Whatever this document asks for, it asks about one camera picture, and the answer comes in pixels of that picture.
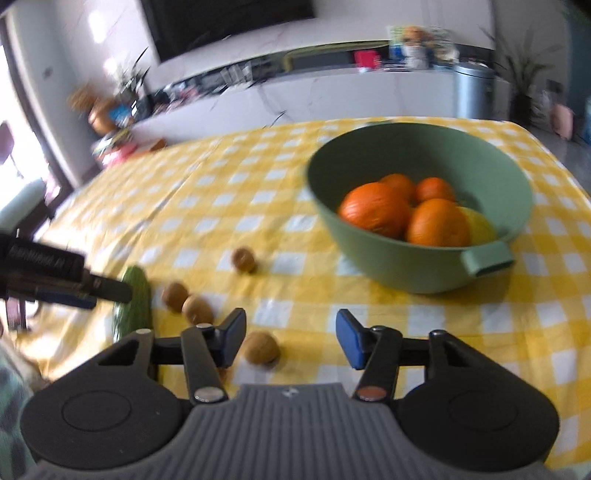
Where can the blue-grey round trash can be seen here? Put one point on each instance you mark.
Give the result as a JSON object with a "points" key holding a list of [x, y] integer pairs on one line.
{"points": [[473, 92]]}

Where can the long-leaf potted plant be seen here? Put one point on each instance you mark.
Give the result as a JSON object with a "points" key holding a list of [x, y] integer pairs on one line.
{"points": [[524, 78]]}

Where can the teal plush blanket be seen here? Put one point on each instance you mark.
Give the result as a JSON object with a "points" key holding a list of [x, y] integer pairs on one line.
{"points": [[14, 406]]}

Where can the brown vase with dried flowers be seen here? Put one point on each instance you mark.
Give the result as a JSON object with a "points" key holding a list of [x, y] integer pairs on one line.
{"points": [[99, 113]]}

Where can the yellow lemon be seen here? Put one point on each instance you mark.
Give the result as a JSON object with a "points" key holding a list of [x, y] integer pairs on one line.
{"points": [[480, 228]]}

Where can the yellow checked tablecloth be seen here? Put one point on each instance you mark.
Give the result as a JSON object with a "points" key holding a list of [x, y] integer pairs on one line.
{"points": [[207, 194]]}

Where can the blue snack packet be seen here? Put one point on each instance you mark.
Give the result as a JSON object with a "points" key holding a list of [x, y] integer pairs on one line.
{"points": [[122, 114]]}

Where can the pink box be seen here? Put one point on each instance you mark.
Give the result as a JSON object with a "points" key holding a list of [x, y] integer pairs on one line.
{"points": [[117, 152]]}

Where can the orange mandarin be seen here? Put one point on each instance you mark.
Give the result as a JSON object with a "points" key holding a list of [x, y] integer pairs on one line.
{"points": [[438, 224], [374, 207], [434, 189], [399, 184]]}

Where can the small brown potato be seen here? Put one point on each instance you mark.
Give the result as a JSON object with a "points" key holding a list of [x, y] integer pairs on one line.
{"points": [[244, 260]]}

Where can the wall socket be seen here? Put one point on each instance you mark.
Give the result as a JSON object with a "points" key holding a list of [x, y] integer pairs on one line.
{"points": [[554, 86]]}

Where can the white marble TV cabinet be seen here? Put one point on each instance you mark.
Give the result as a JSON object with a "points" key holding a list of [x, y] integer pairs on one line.
{"points": [[346, 97]]}

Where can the green cucumber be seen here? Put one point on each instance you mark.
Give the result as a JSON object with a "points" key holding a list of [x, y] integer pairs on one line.
{"points": [[141, 318]]}

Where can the black wall television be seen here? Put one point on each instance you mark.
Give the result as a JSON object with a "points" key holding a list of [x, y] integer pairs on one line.
{"points": [[231, 23]]}

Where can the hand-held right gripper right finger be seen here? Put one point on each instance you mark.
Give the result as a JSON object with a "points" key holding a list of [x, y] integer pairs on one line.
{"points": [[348, 339]]}

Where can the small green potted plant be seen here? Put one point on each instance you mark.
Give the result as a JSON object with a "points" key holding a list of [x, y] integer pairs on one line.
{"points": [[134, 78]]}

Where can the red box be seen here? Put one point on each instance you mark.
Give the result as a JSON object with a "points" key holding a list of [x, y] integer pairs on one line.
{"points": [[367, 59]]}

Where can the green picture card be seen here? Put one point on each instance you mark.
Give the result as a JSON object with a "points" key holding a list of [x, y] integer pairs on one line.
{"points": [[395, 39]]}

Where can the brown teddy bear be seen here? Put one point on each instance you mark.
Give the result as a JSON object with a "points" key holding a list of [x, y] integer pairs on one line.
{"points": [[415, 39]]}

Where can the orange box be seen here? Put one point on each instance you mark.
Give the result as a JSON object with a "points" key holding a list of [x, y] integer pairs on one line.
{"points": [[152, 145]]}

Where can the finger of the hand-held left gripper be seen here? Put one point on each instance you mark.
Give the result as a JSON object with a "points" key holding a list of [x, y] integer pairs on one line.
{"points": [[69, 301], [111, 290]]}

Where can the pink pig heater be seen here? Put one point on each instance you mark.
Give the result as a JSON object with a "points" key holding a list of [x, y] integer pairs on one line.
{"points": [[563, 121]]}

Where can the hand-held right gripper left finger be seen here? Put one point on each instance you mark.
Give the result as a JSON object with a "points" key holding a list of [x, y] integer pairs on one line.
{"points": [[233, 337]]}

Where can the round paper fan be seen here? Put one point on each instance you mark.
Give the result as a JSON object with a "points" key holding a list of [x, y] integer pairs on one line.
{"points": [[444, 44]]}

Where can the green colander bowl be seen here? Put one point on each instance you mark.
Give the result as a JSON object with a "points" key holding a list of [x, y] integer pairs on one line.
{"points": [[415, 267]]}

